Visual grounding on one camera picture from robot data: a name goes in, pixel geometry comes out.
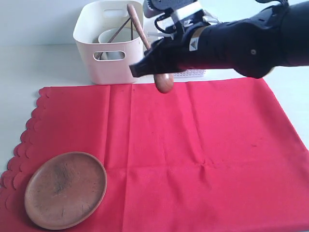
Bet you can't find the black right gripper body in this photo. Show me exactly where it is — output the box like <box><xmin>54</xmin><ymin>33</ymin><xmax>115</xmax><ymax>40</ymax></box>
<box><xmin>129</xmin><ymin>21</ymin><xmax>205</xmax><ymax>77</ymax></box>

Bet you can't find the dark wooden spoon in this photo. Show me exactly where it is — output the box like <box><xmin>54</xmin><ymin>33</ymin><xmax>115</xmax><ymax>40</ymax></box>
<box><xmin>127</xmin><ymin>4</ymin><xmax>174</xmax><ymax>93</ymax></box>

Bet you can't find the brown chopstick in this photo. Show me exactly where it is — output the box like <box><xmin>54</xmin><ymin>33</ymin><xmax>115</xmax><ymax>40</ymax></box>
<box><xmin>95</xmin><ymin>17</ymin><xmax>131</xmax><ymax>60</ymax></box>
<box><xmin>130</xmin><ymin>18</ymin><xmax>134</xmax><ymax>41</ymax></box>

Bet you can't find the white ceramic bowl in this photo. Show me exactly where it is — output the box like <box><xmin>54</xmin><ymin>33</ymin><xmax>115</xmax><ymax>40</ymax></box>
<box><xmin>96</xmin><ymin>28</ymin><xmax>139</xmax><ymax>60</ymax></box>

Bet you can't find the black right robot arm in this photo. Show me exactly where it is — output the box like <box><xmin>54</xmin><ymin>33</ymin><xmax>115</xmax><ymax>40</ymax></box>
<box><xmin>129</xmin><ymin>0</ymin><xmax>309</xmax><ymax>78</ymax></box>

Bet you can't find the white perforated plastic basket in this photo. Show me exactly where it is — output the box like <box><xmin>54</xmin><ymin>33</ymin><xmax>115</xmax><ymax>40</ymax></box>
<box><xmin>173</xmin><ymin>69</ymin><xmax>206</xmax><ymax>78</ymax></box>

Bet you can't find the cream plastic tub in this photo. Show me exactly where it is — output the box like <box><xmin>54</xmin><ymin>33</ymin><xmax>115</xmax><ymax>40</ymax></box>
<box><xmin>73</xmin><ymin>0</ymin><xmax>144</xmax><ymax>85</ymax></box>

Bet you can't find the red scalloped cloth mat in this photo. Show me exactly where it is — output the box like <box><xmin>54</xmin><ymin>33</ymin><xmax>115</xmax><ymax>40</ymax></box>
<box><xmin>0</xmin><ymin>78</ymin><xmax>309</xmax><ymax>232</ymax></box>

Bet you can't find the brown wooden plate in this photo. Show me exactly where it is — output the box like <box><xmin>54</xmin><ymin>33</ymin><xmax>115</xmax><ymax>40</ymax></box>
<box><xmin>24</xmin><ymin>152</ymin><xmax>107</xmax><ymax>230</ymax></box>

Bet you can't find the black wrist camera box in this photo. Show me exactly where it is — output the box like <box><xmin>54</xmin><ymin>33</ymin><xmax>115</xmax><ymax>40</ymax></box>
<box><xmin>143</xmin><ymin>0</ymin><xmax>197</xmax><ymax>18</ymax></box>

